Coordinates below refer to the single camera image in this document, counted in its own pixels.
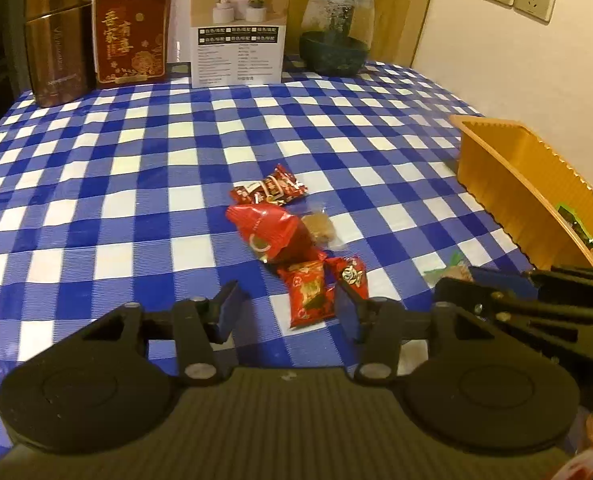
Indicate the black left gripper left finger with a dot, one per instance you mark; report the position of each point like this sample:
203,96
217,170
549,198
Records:
197,324

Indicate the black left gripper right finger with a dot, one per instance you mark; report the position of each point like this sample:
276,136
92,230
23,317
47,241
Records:
375,325

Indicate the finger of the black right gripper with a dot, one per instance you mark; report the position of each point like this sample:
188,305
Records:
526,283
565,305

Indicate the green brown pastry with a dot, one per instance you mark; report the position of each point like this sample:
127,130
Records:
458,267

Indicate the small red white candy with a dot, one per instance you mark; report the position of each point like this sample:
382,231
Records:
350,270

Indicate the green black snack packet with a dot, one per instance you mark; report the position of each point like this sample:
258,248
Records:
577,226

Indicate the red orange snack packet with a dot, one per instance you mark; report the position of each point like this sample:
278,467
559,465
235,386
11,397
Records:
311,300

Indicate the orange plastic tray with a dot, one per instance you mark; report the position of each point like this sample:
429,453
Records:
520,180

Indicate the clear wrapped brown candy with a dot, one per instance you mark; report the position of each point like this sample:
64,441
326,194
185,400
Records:
321,228

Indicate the large red candy wrapper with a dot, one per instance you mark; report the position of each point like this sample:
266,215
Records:
274,234

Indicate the blue white checkered tablecloth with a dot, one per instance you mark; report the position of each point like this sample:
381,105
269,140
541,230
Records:
121,196

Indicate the red patterned snack packet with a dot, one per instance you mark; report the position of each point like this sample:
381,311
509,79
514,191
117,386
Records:
279,188

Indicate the glass dome dark green base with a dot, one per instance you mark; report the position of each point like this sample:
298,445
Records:
336,36

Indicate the white humidifier product box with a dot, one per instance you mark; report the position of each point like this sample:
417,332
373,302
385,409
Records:
237,41

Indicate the red Chinese gift box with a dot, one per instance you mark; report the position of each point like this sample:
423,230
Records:
130,42

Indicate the brown metallic tin canister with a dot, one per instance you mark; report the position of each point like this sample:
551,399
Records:
59,50

